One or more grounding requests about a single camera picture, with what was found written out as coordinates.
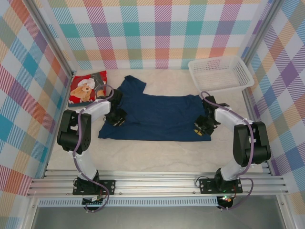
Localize navy blue t-shirt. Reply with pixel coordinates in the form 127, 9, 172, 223
98, 75, 212, 142

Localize red teddy bear print t-shirt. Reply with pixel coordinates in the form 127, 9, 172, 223
68, 70, 108, 108

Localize white plastic mesh basket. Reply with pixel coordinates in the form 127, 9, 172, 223
188, 56, 254, 93

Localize small controller board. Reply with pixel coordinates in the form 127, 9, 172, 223
82, 195, 105, 208
218, 195, 235, 208

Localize grey metal sheet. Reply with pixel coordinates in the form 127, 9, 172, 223
30, 206, 286, 229

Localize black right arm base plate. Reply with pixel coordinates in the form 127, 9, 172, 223
199, 177, 244, 194

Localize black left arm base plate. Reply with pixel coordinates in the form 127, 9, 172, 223
72, 179, 116, 196

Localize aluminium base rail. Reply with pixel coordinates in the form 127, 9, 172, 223
26, 169, 289, 198

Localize slotted light blue cable duct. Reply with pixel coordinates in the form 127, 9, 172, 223
38, 197, 219, 208

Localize aluminium frame post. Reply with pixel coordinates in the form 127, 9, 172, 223
23, 0, 78, 79
239, 0, 286, 72

